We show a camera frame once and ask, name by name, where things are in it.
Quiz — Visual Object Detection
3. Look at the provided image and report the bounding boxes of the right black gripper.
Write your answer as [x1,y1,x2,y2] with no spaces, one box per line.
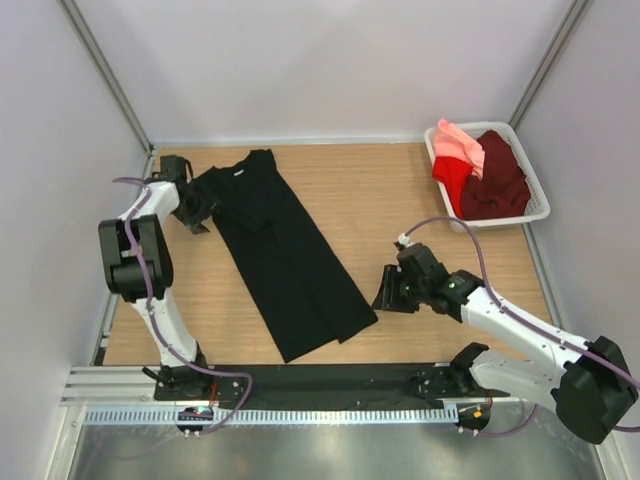
[371,264,428,314]

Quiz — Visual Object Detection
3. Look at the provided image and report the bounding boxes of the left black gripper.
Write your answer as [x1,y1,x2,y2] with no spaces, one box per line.
[174,181,224,234]

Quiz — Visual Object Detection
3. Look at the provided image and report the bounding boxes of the black t shirt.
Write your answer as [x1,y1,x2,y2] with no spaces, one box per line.
[194,150,378,362]

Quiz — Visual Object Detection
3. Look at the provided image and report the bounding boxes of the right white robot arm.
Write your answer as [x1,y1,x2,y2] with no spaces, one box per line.
[372,241,639,445]

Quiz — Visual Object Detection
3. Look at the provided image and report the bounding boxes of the red t shirt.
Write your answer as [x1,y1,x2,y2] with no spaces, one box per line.
[432,156,473,218]

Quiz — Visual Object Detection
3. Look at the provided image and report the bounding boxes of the maroon t shirt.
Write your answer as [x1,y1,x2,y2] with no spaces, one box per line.
[460,130,531,221]

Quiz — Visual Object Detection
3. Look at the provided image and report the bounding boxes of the pink t shirt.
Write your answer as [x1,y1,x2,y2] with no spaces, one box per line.
[432,119,485,179]

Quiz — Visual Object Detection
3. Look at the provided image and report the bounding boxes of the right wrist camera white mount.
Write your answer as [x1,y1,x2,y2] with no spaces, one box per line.
[394,233,414,251]

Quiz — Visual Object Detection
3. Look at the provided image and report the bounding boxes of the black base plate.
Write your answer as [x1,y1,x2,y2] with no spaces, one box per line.
[142,363,487,410]

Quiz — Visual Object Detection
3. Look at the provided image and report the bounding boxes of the left aluminium frame post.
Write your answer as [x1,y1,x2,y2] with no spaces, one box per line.
[57,0,153,156]

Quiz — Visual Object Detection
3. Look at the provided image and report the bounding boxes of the aluminium frame post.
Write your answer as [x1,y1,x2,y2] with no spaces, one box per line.
[509,0,593,130]
[57,0,153,156]

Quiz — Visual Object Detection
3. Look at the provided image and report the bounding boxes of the aluminium front rail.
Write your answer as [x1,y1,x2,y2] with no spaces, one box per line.
[62,367,506,404]

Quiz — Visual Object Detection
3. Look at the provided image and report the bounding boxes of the white slotted cable duct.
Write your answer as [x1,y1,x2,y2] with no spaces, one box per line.
[83,404,458,426]

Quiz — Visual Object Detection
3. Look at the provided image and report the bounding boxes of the right aluminium frame post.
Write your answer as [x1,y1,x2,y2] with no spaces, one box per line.
[509,0,593,130]

